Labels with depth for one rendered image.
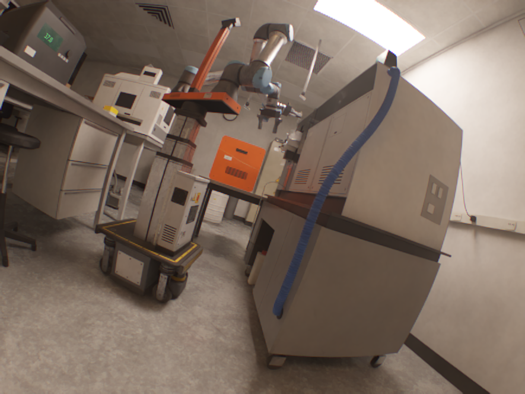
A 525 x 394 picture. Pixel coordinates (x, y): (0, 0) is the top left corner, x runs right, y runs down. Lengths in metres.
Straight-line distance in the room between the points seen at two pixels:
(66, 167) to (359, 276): 1.58
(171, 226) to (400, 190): 1.06
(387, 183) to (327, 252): 0.37
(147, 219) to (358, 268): 1.05
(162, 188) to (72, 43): 0.92
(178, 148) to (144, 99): 1.30
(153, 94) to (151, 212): 1.47
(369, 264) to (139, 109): 2.29
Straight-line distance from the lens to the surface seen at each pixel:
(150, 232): 1.26
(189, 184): 1.09
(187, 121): 1.26
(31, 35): 1.14
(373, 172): 0.90
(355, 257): 0.88
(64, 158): 1.48
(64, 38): 1.26
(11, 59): 1.01
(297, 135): 1.81
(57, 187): 1.52
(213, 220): 3.67
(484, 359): 1.65
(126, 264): 1.22
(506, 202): 1.71
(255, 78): 1.16
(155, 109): 2.36
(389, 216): 0.96
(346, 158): 0.77
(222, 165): 2.06
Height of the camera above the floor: 0.71
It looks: level
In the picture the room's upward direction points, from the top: 19 degrees clockwise
